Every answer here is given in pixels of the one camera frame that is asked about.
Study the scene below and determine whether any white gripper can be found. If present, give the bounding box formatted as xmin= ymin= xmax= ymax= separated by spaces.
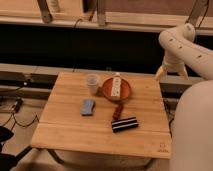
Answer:
xmin=155 ymin=54 xmax=188 ymax=81

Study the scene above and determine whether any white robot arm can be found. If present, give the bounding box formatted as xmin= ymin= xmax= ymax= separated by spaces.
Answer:
xmin=156 ymin=23 xmax=213 ymax=171

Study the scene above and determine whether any orange plate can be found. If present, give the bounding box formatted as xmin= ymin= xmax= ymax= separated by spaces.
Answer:
xmin=101 ymin=76 xmax=131 ymax=102

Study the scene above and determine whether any white bottle on plate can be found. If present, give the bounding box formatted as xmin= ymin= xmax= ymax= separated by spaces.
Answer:
xmin=111 ymin=73 xmax=121 ymax=98

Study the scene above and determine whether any black white striped block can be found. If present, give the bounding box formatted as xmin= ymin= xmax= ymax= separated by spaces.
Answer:
xmin=111 ymin=117 xmax=138 ymax=133

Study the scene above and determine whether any clear plastic cup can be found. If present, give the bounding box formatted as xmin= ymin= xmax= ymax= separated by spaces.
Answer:
xmin=85 ymin=74 xmax=100 ymax=95

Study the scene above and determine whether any blue sponge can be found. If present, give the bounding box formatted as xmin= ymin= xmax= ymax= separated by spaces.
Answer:
xmin=81 ymin=99 xmax=95 ymax=116

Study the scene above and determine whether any black power adapter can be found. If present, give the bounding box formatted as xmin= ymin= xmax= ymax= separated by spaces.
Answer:
xmin=12 ymin=98 xmax=23 ymax=113

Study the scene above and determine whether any black cable on floor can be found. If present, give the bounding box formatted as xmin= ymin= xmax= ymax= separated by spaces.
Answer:
xmin=0 ymin=96 xmax=40 ymax=129

